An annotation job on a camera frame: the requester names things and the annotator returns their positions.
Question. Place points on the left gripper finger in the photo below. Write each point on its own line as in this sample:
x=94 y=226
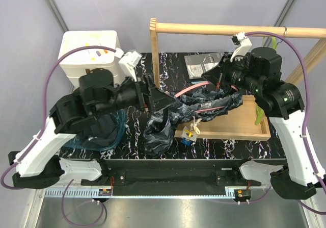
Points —
x=149 y=82
x=160 y=100

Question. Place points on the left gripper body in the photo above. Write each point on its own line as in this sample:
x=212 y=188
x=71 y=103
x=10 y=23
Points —
x=132 y=94

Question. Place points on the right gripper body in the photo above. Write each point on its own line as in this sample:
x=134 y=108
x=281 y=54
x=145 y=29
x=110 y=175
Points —
x=234 y=73

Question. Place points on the pink hanger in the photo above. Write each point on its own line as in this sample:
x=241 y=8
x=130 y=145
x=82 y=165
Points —
x=206 y=99

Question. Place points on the patterned dark grey shorts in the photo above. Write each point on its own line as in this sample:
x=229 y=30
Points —
x=161 y=127

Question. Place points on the dark navy shorts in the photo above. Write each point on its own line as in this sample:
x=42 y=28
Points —
x=102 y=133

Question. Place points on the lime green hanger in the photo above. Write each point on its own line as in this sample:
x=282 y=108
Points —
x=259 y=112

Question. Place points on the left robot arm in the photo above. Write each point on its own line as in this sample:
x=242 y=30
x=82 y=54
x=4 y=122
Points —
x=38 y=166

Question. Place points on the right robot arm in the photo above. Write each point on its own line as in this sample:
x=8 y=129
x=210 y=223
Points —
x=282 y=103

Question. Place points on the shorts price tag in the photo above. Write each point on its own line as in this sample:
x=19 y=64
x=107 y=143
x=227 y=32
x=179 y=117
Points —
x=189 y=134

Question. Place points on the blue clipboard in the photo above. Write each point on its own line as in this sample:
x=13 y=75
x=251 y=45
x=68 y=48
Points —
x=197 y=82

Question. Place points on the grey spiral notebook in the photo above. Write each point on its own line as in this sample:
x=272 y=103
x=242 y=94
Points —
x=196 y=65

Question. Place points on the black marbled mat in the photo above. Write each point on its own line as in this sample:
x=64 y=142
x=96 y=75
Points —
x=132 y=144

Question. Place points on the teal plastic bin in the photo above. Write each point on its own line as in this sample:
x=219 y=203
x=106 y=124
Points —
x=117 y=131

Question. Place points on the wooden clothes rack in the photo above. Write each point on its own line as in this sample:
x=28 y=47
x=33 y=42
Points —
x=315 y=55

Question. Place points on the wooden tray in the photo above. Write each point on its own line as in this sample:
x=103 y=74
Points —
x=238 y=124

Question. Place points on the white drawer unit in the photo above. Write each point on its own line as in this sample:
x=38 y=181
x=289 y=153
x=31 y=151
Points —
x=80 y=63

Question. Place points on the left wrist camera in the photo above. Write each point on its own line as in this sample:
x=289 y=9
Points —
x=128 y=62

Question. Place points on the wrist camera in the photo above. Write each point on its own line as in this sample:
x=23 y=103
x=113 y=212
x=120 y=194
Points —
x=128 y=62
x=242 y=45

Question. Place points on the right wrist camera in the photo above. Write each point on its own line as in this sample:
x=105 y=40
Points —
x=242 y=45

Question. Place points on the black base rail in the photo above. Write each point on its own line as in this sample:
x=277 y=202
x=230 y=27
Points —
x=170 y=177

